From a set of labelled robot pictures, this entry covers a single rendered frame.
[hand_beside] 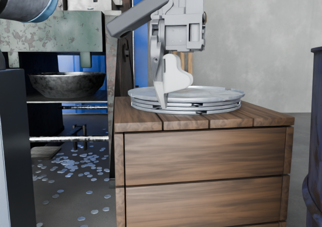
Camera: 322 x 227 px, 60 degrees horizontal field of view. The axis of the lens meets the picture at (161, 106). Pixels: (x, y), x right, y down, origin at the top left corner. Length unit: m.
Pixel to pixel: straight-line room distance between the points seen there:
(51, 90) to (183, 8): 0.86
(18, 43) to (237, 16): 1.88
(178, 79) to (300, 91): 2.41
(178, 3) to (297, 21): 2.36
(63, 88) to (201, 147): 0.76
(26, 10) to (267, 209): 0.67
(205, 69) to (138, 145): 1.99
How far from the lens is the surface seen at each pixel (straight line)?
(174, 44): 0.45
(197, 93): 0.66
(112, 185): 1.08
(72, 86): 1.19
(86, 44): 1.08
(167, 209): 0.61
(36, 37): 1.13
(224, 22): 2.55
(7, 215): 0.59
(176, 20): 0.44
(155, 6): 0.47
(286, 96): 2.76
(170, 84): 0.46
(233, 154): 0.61
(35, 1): 0.68
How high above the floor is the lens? 0.47
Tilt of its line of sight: 9 degrees down
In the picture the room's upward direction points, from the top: straight up
